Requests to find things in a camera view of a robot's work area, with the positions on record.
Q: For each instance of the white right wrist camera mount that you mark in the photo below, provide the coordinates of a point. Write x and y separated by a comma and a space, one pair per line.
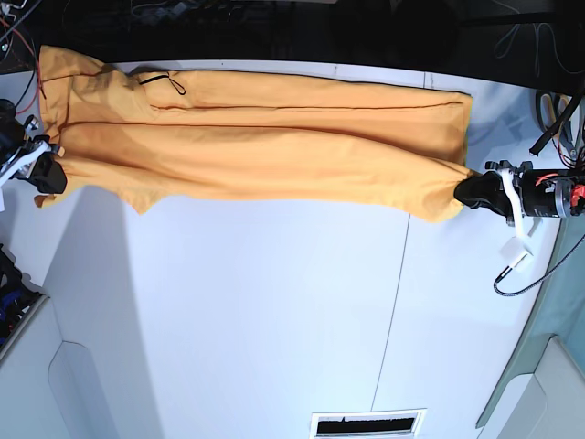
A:
20, 164

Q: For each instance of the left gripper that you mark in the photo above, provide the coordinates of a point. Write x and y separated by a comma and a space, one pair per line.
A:
544, 193

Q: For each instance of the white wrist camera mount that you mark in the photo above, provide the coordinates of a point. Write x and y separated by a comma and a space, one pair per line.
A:
20, 164
516, 251

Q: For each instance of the white table vent grille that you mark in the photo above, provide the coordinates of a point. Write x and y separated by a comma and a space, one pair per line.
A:
381, 425

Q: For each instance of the black blue items bin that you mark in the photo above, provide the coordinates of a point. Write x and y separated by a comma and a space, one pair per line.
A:
17, 299

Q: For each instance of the orange handled scissors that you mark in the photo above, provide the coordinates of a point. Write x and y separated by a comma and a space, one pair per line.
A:
569, 137

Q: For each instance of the orange yellow t-shirt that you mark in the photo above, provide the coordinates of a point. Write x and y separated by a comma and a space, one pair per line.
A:
238, 135

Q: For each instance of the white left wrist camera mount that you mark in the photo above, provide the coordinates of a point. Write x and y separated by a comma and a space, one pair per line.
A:
516, 251

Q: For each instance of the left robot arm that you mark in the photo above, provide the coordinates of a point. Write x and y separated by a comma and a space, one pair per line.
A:
577, 199

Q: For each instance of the grey green cloth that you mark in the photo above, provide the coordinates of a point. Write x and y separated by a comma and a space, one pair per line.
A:
557, 312

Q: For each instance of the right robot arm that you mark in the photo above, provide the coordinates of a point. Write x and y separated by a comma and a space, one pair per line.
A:
18, 123

